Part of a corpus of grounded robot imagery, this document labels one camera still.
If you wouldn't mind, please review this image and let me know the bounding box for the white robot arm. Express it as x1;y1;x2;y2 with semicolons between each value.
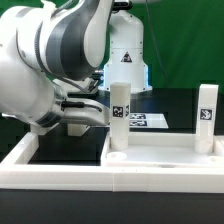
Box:
0;0;132;128

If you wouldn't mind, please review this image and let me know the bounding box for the white U-shaped obstacle fence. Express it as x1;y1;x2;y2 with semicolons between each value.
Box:
0;133;224;193

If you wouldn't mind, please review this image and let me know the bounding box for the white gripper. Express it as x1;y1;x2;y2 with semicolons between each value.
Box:
61;98;110;126

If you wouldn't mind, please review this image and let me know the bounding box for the AprilTag marker sheet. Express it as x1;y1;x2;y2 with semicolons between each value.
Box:
129;113;168;129

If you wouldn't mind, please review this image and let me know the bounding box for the white desk tabletop panel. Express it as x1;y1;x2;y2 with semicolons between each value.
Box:
101;132;224;168

